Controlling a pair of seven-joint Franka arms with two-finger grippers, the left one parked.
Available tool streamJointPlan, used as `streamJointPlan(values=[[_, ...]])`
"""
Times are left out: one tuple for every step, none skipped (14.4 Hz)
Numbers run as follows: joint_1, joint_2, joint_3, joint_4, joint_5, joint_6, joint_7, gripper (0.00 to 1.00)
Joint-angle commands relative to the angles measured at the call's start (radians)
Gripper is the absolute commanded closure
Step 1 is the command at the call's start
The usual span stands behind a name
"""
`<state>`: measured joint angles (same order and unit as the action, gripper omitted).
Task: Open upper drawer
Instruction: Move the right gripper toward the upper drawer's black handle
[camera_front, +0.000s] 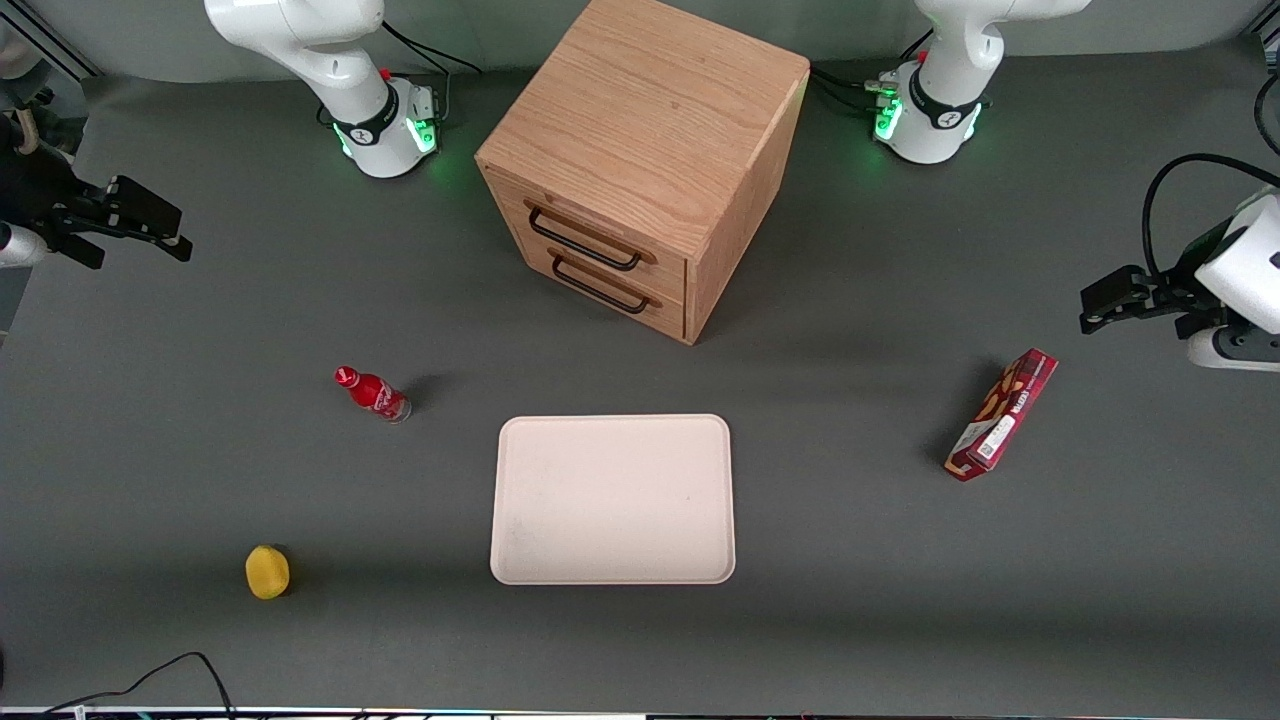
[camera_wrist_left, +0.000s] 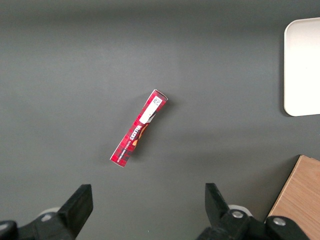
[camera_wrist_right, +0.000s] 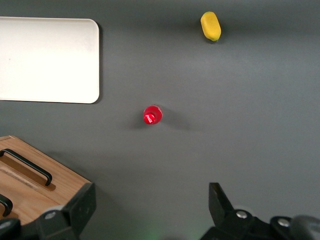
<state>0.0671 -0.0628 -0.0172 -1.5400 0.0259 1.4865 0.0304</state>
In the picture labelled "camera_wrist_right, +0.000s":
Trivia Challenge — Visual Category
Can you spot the red plastic bottle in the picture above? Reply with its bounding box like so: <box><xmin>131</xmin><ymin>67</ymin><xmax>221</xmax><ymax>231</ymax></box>
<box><xmin>142</xmin><ymin>104</ymin><xmax>164</xmax><ymax>126</ymax></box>

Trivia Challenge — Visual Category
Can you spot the black metal drawer handle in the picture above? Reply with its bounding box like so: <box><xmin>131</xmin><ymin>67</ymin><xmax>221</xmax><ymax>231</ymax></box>
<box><xmin>0</xmin><ymin>148</ymin><xmax>53</xmax><ymax>187</ymax></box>
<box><xmin>0</xmin><ymin>193</ymin><xmax>14</xmax><ymax>217</ymax></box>

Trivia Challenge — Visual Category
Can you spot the wooden drawer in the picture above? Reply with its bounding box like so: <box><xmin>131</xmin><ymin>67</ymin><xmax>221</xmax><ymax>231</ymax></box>
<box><xmin>0</xmin><ymin>172</ymin><xmax>68</xmax><ymax>226</ymax></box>
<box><xmin>0</xmin><ymin>138</ymin><xmax>92</xmax><ymax>208</ymax></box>

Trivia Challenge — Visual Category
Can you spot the yellow toy corn cob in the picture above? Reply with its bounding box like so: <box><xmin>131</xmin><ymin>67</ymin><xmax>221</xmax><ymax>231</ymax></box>
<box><xmin>200</xmin><ymin>11</ymin><xmax>222</xmax><ymax>43</ymax></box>

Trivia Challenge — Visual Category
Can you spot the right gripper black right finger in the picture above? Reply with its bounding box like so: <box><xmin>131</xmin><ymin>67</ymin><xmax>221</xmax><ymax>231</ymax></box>
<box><xmin>199</xmin><ymin>182</ymin><xmax>256</xmax><ymax>240</ymax></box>

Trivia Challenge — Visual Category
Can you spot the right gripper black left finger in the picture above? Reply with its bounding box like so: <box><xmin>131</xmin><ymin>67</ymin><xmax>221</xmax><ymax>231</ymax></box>
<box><xmin>36</xmin><ymin>182</ymin><xmax>97</xmax><ymax>240</ymax></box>

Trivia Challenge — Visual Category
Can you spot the white rectangular tray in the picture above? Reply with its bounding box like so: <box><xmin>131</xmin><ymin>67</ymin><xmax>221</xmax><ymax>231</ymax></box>
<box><xmin>0</xmin><ymin>16</ymin><xmax>100</xmax><ymax>104</ymax></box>

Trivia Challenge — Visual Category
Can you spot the wooden board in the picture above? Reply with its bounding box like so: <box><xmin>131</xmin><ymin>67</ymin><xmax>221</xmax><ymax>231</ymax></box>
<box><xmin>0</xmin><ymin>135</ymin><xmax>92</xmax><ymax>226</ymax></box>

